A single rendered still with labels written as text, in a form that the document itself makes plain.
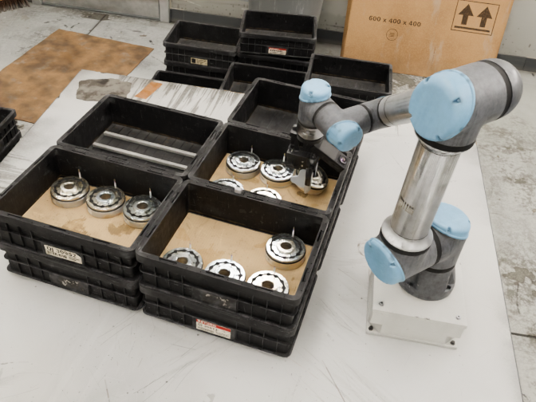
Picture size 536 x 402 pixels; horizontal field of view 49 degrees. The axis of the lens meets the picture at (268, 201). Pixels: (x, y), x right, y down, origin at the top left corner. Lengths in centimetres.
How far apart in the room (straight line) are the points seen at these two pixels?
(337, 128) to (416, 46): 287
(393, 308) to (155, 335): 59
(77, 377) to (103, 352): 8
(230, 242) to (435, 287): 53
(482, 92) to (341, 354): 74
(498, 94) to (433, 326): 65
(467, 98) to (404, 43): 316
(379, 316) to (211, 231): 48
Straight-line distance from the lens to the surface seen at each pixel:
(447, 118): 107
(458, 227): 142
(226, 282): 132
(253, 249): 153
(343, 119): 141
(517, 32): 457
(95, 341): 153
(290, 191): 171
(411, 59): 424
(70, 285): 162
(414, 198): 123
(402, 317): 151
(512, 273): 292
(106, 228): 161
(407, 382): 151
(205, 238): 155
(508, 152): 370
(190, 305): 144
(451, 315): 154
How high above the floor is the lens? 192
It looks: 41 degrees down
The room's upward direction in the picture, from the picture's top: 5 degrees clockwise
